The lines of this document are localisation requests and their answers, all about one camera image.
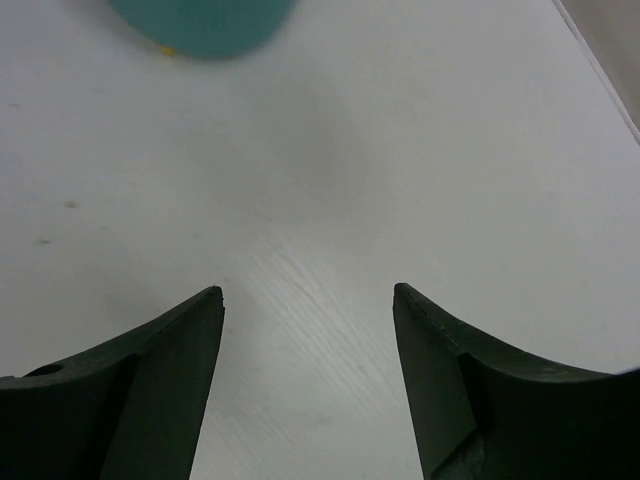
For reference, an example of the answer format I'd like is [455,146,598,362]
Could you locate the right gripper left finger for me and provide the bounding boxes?
[1,286,225,479]

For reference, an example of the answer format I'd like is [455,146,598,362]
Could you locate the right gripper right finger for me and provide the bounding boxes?
[393,283,639,479]

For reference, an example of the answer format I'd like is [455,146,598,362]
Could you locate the teal round divided container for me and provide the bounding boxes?
[109,0,296,59]

